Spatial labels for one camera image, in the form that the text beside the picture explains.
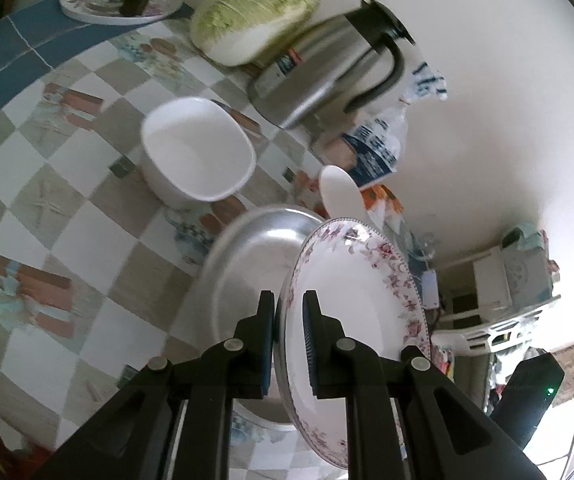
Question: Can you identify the stainless steel round tray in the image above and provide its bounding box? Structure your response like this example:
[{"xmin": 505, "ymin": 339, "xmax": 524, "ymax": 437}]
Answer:
[{"xmin": 195, "ymin": 206, "xmax": 324, "ymax": 430}]

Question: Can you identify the checkered tablecloth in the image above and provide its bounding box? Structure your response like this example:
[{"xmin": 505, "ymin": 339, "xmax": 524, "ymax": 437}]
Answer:
[{"xmin": 0, "ymin": 18, "xmax": 322, "ymax": 457}]

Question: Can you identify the toast bread bag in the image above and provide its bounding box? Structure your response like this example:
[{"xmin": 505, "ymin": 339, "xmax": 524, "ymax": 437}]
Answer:
[{"xmin": 322, "ymin": 60, "xmax": 447, "ymax": 190}]

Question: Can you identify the clear glass pitcher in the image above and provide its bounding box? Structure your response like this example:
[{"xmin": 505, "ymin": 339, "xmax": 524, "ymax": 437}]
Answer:
[{"xmin": 396, "ymin": 214, "xmax": 440, "ymax": 263}]

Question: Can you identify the large white bowl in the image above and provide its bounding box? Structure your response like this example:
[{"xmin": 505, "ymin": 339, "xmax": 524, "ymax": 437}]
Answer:
[{"xmin": 318, "ymin": 165, "xmax": 369, "ymax": 223}]

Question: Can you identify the napa cabbage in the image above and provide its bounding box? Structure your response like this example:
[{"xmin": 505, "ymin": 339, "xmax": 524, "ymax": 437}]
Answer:
[{"xmin": 189, "ymin": 0, "xmax": 320, "ymax": 67}]

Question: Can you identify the small white bowl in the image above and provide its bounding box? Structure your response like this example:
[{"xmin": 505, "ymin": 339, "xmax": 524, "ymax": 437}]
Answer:
[{"xmin": 140, "ymin": 98, "xmax": 256, "ymax": 210}]

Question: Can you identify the floral round plate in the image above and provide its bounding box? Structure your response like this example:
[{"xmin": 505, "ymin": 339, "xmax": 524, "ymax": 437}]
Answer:
[{"xmin": 274, "ymin": 218, "xmax": 430, "ymax": 468}]

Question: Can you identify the stainless steel thermos jug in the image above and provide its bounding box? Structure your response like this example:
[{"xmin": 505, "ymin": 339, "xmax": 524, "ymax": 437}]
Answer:
[{"xmin": 248, "ymin": 0, "xmax": 416, "ymax": 129}]

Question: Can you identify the orange snack packet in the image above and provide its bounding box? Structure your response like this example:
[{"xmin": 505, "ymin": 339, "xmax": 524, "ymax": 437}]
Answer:
[{"xmin": 360, "ymin": 184, "xmax": 404, "ymax": 234}]

